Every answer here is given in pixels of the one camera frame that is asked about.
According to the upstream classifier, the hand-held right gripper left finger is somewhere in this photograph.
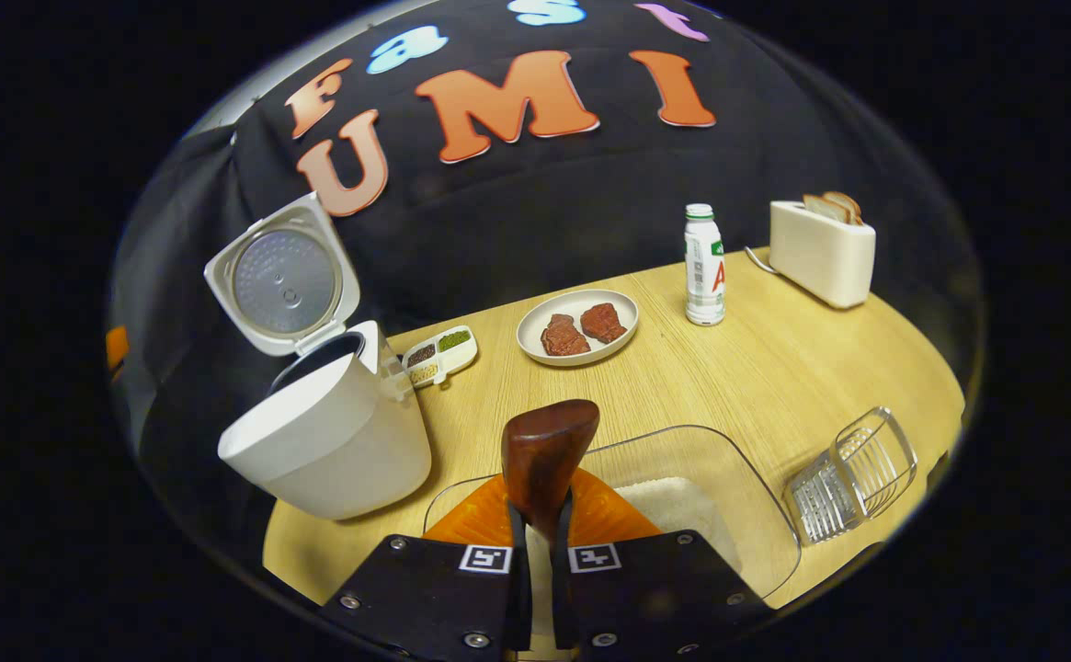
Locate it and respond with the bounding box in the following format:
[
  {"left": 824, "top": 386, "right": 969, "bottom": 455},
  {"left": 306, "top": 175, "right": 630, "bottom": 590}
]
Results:
[{"left": 319, "top": 474, "right": 531, "bottom": 662}]

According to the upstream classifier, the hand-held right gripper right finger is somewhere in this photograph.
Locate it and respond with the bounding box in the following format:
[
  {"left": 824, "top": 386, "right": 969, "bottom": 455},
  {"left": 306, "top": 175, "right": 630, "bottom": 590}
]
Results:
[{"left": 551, "top": 467, "right": 775, "bottom": 662}]

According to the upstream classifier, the brown wooden spoon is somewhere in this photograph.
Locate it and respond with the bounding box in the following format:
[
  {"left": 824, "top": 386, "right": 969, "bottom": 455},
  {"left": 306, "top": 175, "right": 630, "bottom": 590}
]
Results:
[{"left": 501, "top": 398, "right": 601, "bottom": 543}]

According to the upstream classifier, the white rice cooker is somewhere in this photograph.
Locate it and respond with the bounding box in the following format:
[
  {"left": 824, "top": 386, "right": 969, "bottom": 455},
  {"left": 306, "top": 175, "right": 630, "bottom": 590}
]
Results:
[{"left": 204, "top": 191, "right": 433, "bottom": 521}]

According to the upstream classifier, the clear wire chopstick holder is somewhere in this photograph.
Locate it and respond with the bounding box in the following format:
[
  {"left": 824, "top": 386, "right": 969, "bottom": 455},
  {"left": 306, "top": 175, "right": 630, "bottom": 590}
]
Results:
[{"left": 783, "top": 406, "right": 919, "bottom": 546}]

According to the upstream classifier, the clear plastic container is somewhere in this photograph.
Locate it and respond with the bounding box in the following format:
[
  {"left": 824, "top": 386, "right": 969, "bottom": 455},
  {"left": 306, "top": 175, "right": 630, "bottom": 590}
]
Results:
[{"left": 422, "top": 424, "right": 803, "bottom": 608}]

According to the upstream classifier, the white divided bean dish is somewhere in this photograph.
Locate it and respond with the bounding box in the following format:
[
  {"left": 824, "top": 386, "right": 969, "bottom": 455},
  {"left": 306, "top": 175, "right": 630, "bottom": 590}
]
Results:
[{"left": 401, "top": 325, "right": 479, "bottom": 389}]

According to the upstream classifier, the red meat piece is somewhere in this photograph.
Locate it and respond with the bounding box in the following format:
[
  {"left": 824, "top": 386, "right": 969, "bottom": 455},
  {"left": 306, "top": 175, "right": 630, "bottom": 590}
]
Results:
[
  {"left": 579, "top": 302, "right": 629, "bottom": 345},
  {"left": 540, "top": 314, "right": 591, "bottom": 358}
]

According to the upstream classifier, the white round plate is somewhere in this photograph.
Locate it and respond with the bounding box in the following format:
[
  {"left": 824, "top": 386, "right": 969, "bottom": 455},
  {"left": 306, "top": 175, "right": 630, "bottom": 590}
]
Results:
[{"left": 516, "top": 289, "right": 640, "bottom": 368}]

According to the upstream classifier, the white bottle green cap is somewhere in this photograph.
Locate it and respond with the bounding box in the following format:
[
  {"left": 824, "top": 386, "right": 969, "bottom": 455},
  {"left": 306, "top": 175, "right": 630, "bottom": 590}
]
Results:
[{"left": 684, "top": 203, "right": 727, "bottom": 327}]

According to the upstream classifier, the white toaster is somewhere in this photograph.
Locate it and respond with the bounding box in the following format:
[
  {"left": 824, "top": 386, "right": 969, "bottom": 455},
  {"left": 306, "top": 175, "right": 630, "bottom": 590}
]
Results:
[{"left": 769, "top": 200, "right": 877, "bottom": 310}]

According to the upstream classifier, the toast bread slice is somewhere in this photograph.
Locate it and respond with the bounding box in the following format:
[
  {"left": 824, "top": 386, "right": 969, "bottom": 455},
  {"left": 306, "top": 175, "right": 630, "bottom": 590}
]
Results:
[
  {"left": 822, "top": 190, "right": 864, "bottom": 226},
  {"left": 803, "top": 193, "right": 853, "bottom": 224}
]

